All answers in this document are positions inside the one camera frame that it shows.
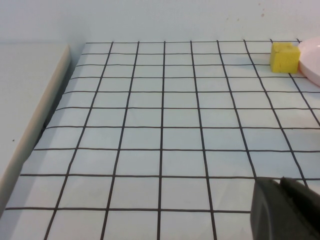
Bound yellow sponge cube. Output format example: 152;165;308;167
269;41;301;74

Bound pale pink round plate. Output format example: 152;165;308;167
297;36;320;88

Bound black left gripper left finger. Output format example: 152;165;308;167
250;176;309;240

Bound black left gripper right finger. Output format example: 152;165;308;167
279;176;320;240

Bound white board with beige edge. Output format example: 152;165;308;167
0;43;72;216

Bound white black grid table mat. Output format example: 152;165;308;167
0;38;320;240

